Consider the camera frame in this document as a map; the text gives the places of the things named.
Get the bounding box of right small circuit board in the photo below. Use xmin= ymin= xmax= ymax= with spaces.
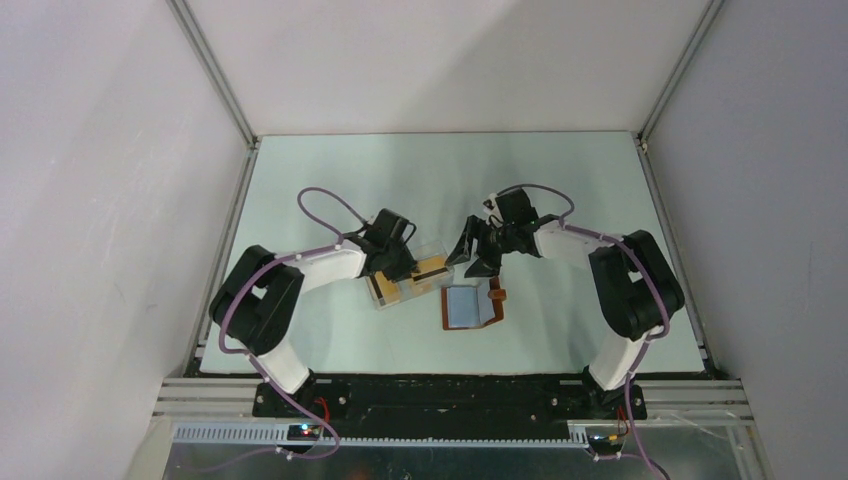
xmin=589 ymin=434 xmax=628 ymax=449

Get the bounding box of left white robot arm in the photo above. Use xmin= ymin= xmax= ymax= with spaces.
xmin=208 ymin=209 xmax=419 ymax=417

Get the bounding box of left aluminium frame post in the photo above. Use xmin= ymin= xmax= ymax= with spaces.
xmin=165 ymin=0 xmax=260 ymax=150

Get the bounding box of brown leather card holder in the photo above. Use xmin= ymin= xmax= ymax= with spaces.
xmin=441 ymin=277 xmax=507 ymax=331

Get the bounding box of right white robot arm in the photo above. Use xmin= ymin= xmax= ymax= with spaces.
xmin=446 ymin=183 xmax=685 ymax=418

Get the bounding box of grey slotted cable duct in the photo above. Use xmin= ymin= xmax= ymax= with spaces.
xmin=173 ymin=422 xmax=589 ymax=448

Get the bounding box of clear plastic card box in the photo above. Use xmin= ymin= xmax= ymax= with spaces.
xmin=364 ymin=241 xmax=457 ymax=313

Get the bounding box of aluminium frame post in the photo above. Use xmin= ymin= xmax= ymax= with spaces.
xmin=635 ymin=0 xmax=726 ymax=153
xmin=165 ymin=0 xmax=260 ymax=150

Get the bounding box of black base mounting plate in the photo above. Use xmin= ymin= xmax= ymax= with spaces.
xmin=292 ymin=373 xmax=647 ymax=439

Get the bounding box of right aluminium frame post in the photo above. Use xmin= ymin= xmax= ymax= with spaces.
xmin=635 ymin=0 xmax=726 ymax=153

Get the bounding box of small circuit board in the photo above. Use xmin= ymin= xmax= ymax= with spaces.
xmin=589 ymin=434 xmax=628 ymax=449
xmin=286 ymin=423 xmax=323 ymax=442

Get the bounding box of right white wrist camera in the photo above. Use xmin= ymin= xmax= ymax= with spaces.
xmin=482 ymin=193 xmax=501 ymax=218

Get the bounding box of left small circuit board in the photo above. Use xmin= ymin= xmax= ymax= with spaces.
xmin=286 ymin=423 xmax=323 ymax=442

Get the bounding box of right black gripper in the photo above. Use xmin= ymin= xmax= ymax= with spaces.
xmin=445 ymin=215 xmax=516 ymax=279

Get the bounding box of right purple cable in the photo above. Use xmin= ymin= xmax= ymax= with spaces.
xmin=496 ymin=183 xmax=673 ymax=480

